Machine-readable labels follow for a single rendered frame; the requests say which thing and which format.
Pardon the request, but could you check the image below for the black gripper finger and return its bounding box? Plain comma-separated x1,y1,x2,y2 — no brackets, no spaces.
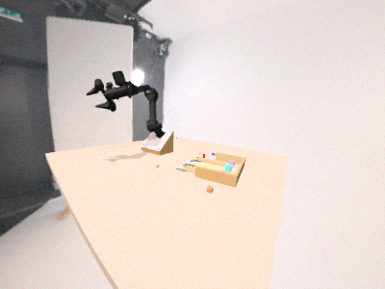
87,87,98,95
95,100,111,111

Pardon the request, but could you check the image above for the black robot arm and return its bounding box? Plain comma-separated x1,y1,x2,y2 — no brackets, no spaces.
112,71,166,139

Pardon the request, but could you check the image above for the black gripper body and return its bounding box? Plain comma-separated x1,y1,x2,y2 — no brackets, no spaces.
94,79,120,112

